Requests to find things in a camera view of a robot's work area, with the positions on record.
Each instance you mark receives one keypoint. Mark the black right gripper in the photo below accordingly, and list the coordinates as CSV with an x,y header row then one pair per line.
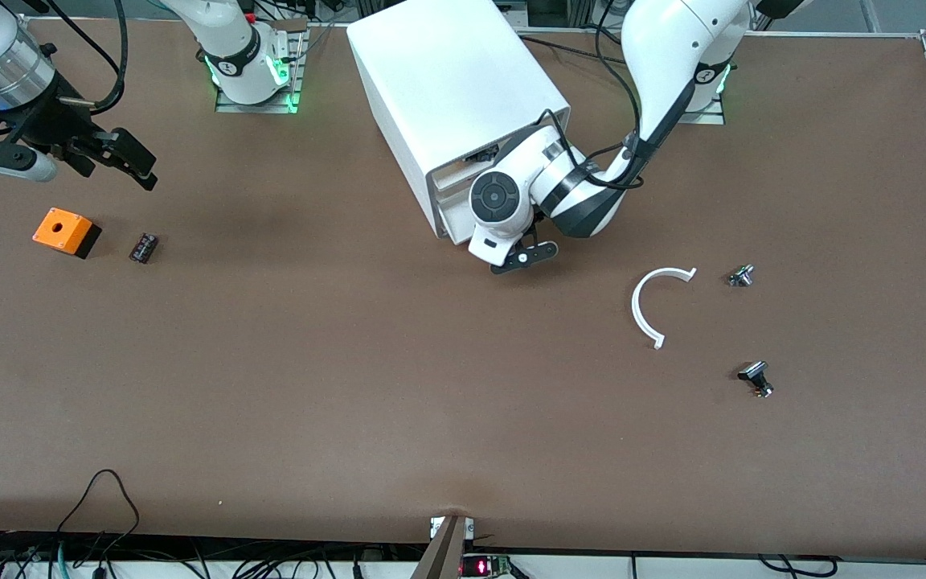
x,y
51,126

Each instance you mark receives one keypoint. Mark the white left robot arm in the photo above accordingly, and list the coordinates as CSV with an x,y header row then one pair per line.
x,y
672,48

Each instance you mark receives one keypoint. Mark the small black contact block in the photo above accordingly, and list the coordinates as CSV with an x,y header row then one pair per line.
x,y
144,248

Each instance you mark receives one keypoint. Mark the small metal connector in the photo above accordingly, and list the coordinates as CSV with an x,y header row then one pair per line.
x,y
741,276

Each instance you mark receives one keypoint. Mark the device with red light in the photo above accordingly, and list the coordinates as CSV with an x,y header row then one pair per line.
x,y
483,567

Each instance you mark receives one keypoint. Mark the orange button enclosure box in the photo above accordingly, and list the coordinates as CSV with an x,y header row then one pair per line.
x,y
61,229

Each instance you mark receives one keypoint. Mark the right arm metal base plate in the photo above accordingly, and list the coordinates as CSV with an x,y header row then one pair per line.
x,y
286,103

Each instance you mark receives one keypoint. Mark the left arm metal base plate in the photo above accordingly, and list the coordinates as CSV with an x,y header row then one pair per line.
x,y
708,118

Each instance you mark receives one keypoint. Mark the aluminium profile bracket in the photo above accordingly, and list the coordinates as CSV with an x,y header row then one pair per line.
x,y
447,551

